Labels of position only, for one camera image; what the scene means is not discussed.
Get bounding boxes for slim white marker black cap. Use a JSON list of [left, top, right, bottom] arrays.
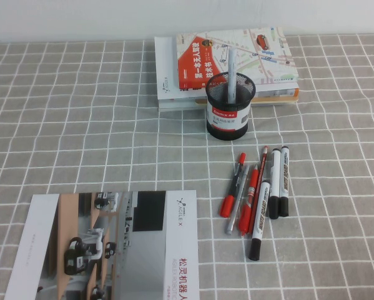
[[268, 148, 280, 220], [278, 146, 290, 218]]

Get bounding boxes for black mesh pen holder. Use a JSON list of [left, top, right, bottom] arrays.
[[205, 71, 256, 141]]

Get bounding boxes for red and black ballpoint pen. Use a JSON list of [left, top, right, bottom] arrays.
[[219, 152, 247, 218]]

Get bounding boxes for silver pen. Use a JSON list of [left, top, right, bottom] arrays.
[[225, 164, 251, 236]]

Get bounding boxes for red marker pen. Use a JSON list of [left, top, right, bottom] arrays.
[[238, 163, 260, 237]]

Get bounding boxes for light grey pen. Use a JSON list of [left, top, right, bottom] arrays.
[[226, 48, 238, 104]]

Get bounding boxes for red pencil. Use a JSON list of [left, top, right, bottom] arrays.
[[248, 146, 269, 235]]

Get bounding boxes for white AgileX booklet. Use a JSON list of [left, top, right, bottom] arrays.
[[154, 36, 208, 113]]

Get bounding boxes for large white board marker black cap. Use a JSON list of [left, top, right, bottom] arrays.
[[248, 180, 271, 262]]

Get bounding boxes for AgileX robot photo brochure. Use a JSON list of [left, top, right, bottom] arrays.
[[4, 189, 200, 300]]

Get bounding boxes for grey white-checked tablecloth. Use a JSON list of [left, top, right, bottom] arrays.
[[0, 32, 374, 300]]

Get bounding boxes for map cover book red panel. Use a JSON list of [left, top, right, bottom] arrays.
[[176, 26, 299, 90]]

